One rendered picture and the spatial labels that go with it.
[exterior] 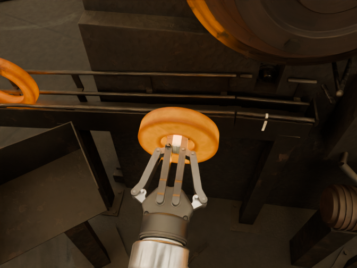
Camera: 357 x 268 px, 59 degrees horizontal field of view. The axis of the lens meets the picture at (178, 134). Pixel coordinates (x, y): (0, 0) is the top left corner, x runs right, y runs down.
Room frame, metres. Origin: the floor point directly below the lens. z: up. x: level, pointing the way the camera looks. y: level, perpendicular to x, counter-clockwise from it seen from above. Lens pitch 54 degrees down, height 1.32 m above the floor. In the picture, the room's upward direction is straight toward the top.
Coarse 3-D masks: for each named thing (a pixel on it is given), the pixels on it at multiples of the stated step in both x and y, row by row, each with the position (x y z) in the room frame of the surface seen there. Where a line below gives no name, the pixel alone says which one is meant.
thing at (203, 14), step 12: (192, 0) 0.52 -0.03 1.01; (204, 12) 0.52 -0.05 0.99; (204, 24) 0.52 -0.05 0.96; (216, 24) 0.51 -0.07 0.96; (216, 36) 0.51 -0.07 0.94; (228, 36) 0.51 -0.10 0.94; (240, 48) 0.51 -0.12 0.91; (252, 48) 0.50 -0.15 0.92; (264, 60) 0.50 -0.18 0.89; (276, 60) 0.50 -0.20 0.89; (288, 60) 0.49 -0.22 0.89; (300, 60) 0.49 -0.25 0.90; (312, 60) 0.49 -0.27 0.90; (324, 60) 0.49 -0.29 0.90; (336, 60) 0.48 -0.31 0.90
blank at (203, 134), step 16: (160, 112) 0.35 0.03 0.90; (176, 112) 0.35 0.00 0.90; (192, 112) 0.35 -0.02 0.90; (144, 128) 0.34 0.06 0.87; (160, 128) 0.33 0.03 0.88; (176, 128) 0.33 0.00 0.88; (192, 128) 0.33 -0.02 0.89; (208, 128) 0.33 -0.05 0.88; (144, 144) 0.34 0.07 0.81; (160, 144) 0.34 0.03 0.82; (192, 144) 0.34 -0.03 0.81; (208, 144) 0.32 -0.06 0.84; (176, 160) 0.34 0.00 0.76
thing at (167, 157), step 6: (168, 144) 0.31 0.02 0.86; (168, 150) 0.30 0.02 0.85; (168, 156) 0.29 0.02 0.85; (168, 162) 0.28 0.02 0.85; (162, 168) 0.27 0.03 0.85; (168, 168) 0.27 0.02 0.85; (162, 174) 0.26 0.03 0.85; (168, 174) 0.26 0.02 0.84; (162, 180) 0.24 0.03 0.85; (162, 186) 0.23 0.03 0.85; (162, 192) 0.22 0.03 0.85; (156, 198) 0.21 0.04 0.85; (162, 198) 0.21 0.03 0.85
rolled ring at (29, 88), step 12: (0, 60) 0.63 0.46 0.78; (0, 72) 0.61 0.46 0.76; (12, 72) 0.61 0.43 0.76; (24, 72) 0.63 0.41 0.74; (24, 84) 0.60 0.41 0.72; (36, 84) 0.63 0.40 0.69; (0, 96) 0.63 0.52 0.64; (12, 96) 0.64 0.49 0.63; (24, 96) 0.60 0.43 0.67; (36, 96) 0.61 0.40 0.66
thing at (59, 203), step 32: (64, 128) 0.46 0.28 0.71; (0, 160) 0.39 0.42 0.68; (32, 160) 0.41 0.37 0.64; (64, 160) 0.43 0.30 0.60; (0, 192) 0.35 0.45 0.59; (32, 192) 0.34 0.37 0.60; (64, 192) 0.34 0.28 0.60; (96, 192) 0.34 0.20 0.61; (0, 224) 0.26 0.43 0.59; (32, 224) 0.26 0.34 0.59; (64, 224) 0.26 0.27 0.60; (0, 256) 0.19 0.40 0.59; (96, 256) 0.31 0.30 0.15; (128, 256) 0.34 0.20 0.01
